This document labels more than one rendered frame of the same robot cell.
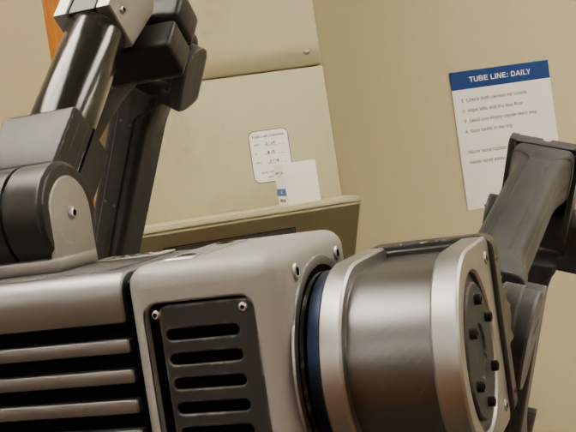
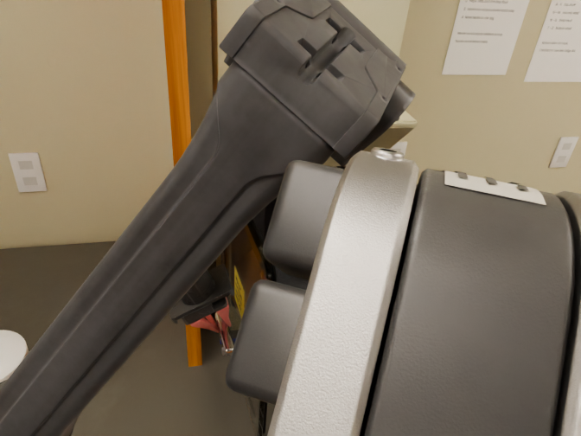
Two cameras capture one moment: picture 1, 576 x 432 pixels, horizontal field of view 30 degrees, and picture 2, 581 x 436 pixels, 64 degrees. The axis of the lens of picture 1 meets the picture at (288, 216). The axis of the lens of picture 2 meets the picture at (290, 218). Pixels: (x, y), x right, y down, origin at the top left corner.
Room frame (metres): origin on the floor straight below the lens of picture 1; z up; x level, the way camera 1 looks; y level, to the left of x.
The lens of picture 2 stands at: (0.81, 0.15, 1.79)
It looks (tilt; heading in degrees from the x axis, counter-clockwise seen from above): 33 degrees down; 355
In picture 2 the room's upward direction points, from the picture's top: 5 degrees clockwise
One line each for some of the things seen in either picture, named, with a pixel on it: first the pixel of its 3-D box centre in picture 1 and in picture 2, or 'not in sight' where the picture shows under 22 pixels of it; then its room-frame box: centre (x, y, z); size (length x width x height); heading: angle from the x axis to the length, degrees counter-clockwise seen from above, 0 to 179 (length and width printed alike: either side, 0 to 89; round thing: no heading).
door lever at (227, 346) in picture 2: not in sight; (234, 331); (1.35, 0.18, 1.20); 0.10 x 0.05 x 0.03; 16
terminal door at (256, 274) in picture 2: not in sight; (241, 303); (1.43, 0.18, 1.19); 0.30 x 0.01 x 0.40; 16
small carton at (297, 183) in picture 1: (297, 182); not in sight; (1.58, -0.02, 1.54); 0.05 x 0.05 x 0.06; 16
